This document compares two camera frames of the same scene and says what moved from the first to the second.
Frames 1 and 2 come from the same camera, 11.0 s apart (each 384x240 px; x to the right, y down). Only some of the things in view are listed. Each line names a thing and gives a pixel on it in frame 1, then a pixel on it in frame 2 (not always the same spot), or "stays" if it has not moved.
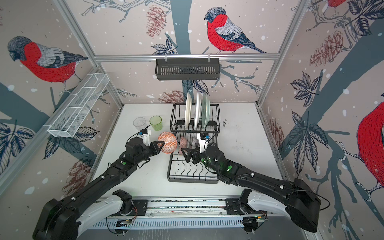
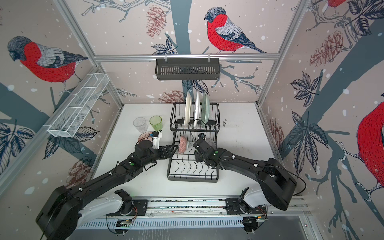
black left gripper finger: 157,148 -> 169,155
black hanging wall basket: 169,70 stays
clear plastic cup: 139,123 stays
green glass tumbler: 156,121 stays
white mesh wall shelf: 67,121 stays
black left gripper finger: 160,144 -> 174,147
